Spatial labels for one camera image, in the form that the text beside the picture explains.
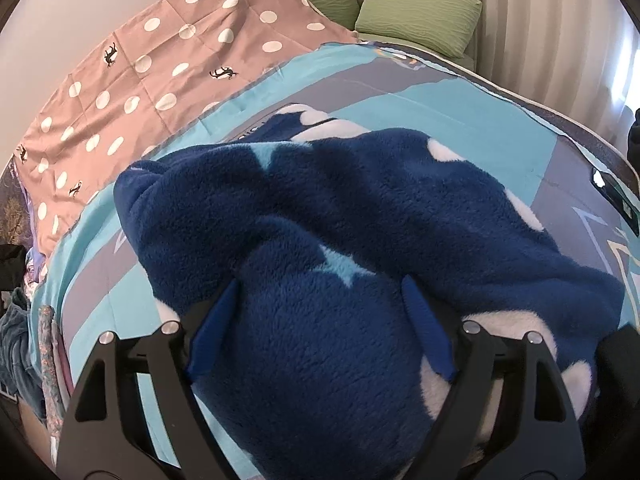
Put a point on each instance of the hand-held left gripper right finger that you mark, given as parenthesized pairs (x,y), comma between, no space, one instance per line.
(425,320)

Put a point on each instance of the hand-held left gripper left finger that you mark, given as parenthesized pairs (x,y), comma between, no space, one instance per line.
(215,325)

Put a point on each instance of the blue fleece star-print garment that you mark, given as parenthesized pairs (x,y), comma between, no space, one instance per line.
(325,220)

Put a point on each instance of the grey floral cloth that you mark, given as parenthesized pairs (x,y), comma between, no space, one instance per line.
(50,365)

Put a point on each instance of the blue cloth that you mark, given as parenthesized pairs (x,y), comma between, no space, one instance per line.
(17,345)

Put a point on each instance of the black cloth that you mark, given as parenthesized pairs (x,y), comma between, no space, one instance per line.
(11,265)

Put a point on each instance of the teal and grey blanket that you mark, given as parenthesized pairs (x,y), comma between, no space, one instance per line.
(450,105)

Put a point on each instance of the purple tree-print sheet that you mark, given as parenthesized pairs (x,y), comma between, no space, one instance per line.
(15,210)

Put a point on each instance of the pink polka dot sheet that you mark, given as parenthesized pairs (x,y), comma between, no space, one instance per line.
(150,35)

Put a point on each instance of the white pleated curtain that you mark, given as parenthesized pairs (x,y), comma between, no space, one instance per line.
(540,25)

